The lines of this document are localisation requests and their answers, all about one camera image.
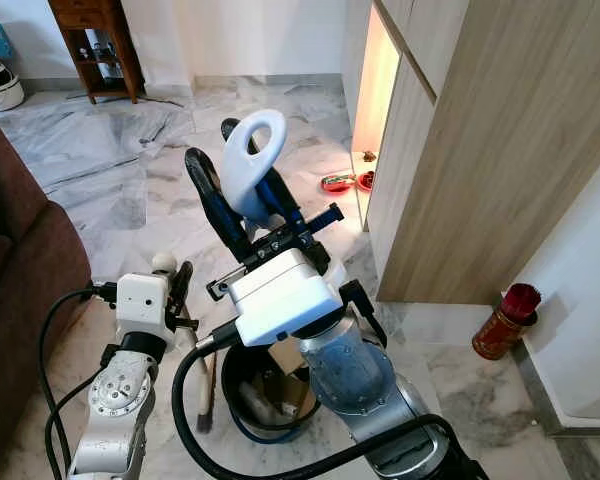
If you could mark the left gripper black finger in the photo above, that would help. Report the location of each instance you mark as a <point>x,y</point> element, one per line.
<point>182,295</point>

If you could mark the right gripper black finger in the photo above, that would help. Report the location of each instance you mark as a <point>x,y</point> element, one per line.
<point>212,205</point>
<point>285,205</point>

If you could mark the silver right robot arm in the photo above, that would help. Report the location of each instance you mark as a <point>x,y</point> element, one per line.
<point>355,375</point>

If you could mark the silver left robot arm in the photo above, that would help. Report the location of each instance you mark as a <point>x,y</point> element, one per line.
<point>115,400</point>

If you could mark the red bowl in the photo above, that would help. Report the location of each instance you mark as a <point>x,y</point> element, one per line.
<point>366,181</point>
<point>337,183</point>

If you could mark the black bucket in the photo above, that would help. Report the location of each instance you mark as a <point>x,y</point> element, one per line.
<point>242,385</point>

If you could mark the brown cardboard piece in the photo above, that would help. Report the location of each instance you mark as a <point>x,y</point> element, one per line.
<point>292,385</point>

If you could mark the brown sofa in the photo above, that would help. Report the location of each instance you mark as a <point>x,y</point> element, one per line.
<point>25,300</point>

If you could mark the dark wooden side table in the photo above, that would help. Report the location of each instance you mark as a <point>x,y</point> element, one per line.
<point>120,20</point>

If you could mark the red and gold bottle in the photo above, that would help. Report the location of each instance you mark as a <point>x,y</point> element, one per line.
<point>500,325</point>

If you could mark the light wooden cabinet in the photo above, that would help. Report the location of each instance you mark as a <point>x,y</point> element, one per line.
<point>500,130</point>

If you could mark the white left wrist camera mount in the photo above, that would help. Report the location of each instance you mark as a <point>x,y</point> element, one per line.
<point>142,300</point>

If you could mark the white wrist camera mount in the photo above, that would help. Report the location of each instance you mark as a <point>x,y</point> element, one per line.
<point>280,295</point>
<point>142,300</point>

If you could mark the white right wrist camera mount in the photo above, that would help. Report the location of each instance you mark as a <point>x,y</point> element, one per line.
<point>280,295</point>

